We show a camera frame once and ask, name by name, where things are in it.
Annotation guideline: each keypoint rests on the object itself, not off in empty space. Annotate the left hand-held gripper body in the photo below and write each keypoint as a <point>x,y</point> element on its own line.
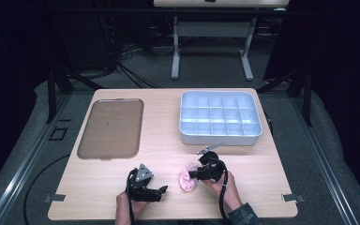
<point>139,187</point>

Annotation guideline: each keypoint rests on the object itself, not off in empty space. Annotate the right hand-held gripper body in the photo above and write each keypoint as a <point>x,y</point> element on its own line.
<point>212,167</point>

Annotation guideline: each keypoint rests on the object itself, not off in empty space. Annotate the pink sock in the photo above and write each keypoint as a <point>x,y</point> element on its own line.
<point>187,182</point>

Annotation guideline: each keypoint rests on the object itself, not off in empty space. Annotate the person's left hand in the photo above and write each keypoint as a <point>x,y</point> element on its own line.
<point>128,207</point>

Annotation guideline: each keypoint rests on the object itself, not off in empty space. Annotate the person's right hand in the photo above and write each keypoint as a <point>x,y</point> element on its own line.
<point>229,193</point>

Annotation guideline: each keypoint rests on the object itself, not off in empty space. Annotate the white divided storage box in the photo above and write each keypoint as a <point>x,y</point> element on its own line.
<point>220,117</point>

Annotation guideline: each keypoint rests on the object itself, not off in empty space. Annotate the metal tray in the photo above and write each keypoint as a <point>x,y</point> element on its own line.
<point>111,128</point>

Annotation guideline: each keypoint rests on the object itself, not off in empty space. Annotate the black metal stand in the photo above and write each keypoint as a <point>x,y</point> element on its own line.
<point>300,84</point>
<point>57,84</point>

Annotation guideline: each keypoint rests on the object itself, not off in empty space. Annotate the white-legged desk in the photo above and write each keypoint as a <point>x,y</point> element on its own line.
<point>212,29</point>

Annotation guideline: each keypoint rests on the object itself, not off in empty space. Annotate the metal table bracket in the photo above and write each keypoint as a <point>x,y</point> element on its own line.
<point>54,198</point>
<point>293,198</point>

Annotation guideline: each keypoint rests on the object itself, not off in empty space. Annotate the aluminium floor rail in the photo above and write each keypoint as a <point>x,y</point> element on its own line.
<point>22,165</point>
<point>325,162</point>

